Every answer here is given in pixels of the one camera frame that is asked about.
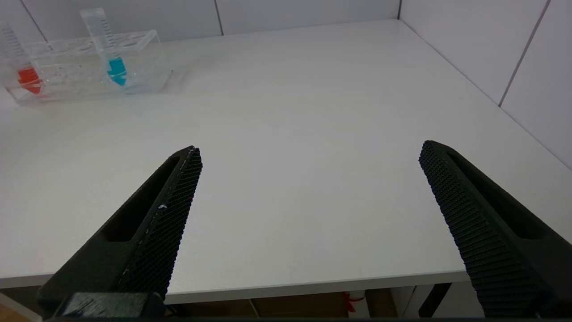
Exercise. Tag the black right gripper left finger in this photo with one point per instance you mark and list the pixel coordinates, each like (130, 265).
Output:
(156, 241)

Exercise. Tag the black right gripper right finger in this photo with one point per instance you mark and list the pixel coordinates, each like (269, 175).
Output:
(491, 241)

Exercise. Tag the test tube with blue pigment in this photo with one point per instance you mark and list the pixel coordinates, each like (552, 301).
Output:
(117, 69)

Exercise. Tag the clear acrylic test tube rack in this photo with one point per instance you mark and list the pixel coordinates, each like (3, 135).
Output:
(143, 62)

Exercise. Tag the test tube with red pigment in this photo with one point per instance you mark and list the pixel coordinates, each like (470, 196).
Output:
(29, 78)

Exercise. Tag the black table leg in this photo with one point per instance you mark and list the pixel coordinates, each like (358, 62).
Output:
(433, 299)

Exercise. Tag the small red object under table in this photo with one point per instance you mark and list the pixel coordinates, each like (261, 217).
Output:
(353, 302)

